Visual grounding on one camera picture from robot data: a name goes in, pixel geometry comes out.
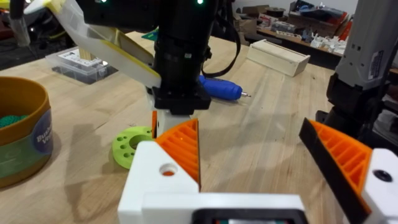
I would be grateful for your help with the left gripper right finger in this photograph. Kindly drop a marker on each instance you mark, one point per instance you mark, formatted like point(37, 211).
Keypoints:
point(342, 161)

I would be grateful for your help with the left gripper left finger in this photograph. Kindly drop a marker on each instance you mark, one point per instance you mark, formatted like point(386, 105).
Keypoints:
point(149, 180)

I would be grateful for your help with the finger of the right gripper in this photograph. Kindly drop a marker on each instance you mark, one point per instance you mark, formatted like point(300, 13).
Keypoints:
point(171, 123)
point(154, 124)

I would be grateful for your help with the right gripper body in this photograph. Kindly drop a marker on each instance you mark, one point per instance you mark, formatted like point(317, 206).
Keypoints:
point(183, 62)

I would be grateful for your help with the blue electric screwdriver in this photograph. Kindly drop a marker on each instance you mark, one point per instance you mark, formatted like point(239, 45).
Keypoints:
point(220, 88)

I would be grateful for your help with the green disc with holes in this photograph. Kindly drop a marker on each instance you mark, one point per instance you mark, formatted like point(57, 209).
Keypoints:
point(124, 149)

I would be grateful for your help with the cardboard box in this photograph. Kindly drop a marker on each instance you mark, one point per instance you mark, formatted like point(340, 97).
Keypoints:
point(245, 28)

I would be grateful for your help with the pale wooden box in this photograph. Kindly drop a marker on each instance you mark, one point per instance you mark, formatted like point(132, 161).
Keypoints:
point(276, 57)

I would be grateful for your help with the clear plastic parts box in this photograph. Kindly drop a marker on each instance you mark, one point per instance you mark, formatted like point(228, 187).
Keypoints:
point(77, 67)

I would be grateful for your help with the heap of clutter on bench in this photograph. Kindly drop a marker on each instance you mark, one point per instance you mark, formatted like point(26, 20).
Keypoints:
point(308, 25)

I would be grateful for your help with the brown tub of toys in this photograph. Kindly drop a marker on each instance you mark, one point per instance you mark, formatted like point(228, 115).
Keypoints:
point(21, 130)

